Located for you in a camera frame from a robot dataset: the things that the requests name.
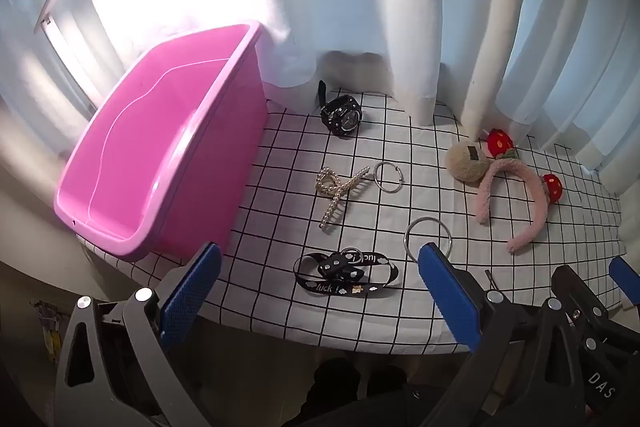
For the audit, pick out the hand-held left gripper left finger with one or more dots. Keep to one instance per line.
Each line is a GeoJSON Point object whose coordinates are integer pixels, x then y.
{"type": "Point", "coordinates": [192, 292]}

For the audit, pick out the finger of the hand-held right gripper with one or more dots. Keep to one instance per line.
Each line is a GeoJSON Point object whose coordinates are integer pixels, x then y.
{"type": "Point", "coordinates": [580, 292]}
{"type": "Point", "coordinates": [627, 274]}

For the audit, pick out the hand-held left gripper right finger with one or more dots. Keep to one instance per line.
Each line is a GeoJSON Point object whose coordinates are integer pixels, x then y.
{"type": "Point", "coordinates": [450, 292]}

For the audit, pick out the beige plush hair clip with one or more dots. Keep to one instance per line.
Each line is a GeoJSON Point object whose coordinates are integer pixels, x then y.
{"type": "Point", "coordinates": [462, 164]}

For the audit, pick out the pearl hair claw clip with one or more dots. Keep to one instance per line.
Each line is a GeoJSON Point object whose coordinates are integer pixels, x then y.
{"type": "Point", "coordinates": [333, 207]}

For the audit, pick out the pink plastic bin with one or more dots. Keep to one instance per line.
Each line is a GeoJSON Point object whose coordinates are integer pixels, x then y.
{"type": "Point", "coordinates": [150, 132]}

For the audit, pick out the pink plush strawberry headband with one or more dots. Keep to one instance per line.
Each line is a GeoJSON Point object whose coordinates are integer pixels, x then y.
{"type": "Point", "coordinates": [540, 207]}

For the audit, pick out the thin silver beaded bangle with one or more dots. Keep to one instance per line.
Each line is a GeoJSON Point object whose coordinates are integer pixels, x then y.
{"type": "Point", "coordinates": [374, 179]}

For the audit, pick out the colourful printed paper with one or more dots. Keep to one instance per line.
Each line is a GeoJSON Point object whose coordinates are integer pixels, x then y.
{"type": "Point", "coordinates": [47, 327]}

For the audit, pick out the white black-grid tablecloth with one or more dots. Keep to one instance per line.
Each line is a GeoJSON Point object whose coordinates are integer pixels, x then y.
{"type": "Point", "coordinates": [295, 157]}

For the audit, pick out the black wrist watch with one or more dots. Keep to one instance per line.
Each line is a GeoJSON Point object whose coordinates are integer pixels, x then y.
{"type": "Point", "coordinates": [342, 117]}

